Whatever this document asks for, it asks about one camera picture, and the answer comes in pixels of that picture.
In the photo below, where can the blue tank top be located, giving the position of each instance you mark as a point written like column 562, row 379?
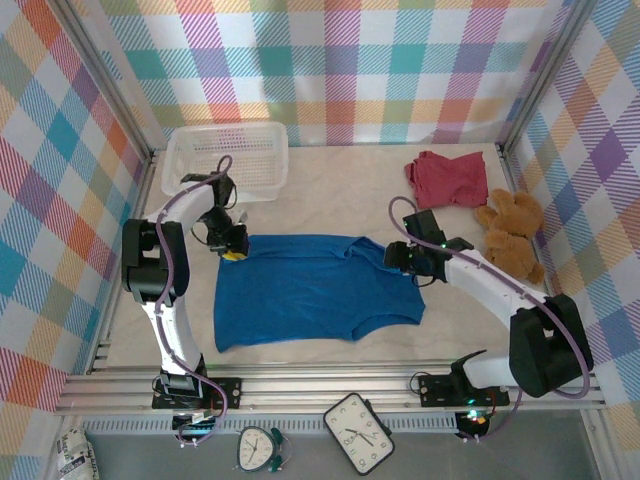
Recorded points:
column 310, row 295

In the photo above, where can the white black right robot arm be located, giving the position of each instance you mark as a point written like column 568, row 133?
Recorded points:
column 490, row 285

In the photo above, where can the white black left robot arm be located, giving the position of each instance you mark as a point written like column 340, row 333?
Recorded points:
column 185, row 205

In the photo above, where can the white plastic mesh basket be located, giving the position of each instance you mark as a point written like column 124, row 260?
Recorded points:
column 225, row 155

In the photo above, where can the brown teddy bear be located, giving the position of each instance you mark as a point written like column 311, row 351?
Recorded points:
column 515, row 230

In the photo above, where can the black square analogue clock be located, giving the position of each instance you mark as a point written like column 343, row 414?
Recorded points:
column 357, row 432

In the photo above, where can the small green alarm clock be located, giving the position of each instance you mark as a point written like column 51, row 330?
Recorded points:
column 252, row 447

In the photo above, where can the newspaper print bag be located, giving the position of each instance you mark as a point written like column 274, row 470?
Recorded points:
column 75, row 455

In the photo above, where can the aluminium side rail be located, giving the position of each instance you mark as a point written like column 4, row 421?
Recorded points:
column 511, row 172
column 144, row 192

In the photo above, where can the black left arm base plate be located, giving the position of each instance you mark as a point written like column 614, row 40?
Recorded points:
column 232, row 392

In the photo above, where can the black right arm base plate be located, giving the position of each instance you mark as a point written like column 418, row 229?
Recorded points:
column 432, row 390

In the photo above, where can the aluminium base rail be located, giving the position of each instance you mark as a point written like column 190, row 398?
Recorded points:
column 310, row 392

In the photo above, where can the aluminium frame post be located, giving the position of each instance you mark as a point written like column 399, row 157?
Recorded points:
column 546, row 75
column 115, row 85

